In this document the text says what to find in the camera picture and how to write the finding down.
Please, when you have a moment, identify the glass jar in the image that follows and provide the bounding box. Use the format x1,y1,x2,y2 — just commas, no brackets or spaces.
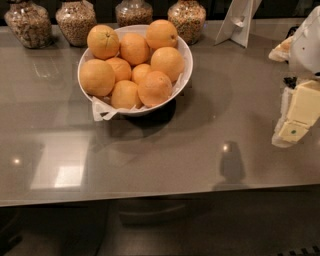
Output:
4,0,52,49
56,0,97,47
167,0,206,45
115,0,153,27

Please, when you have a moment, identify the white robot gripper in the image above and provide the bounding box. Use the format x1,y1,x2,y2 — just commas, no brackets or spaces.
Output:
268,6,320,148

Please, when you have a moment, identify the small orange centre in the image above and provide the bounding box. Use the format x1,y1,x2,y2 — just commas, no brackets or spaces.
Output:
131,63,151,84

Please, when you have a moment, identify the glass jar far left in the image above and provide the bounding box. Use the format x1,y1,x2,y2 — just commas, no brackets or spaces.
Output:
4,0,52,49

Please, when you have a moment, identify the white folded stand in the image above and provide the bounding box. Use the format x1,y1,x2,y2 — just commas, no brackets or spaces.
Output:
215,0,262,48

